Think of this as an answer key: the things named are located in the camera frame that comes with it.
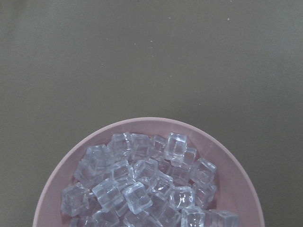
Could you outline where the pink bowl of ice cubes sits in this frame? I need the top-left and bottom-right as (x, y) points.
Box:
(33, 118), (265, 227)

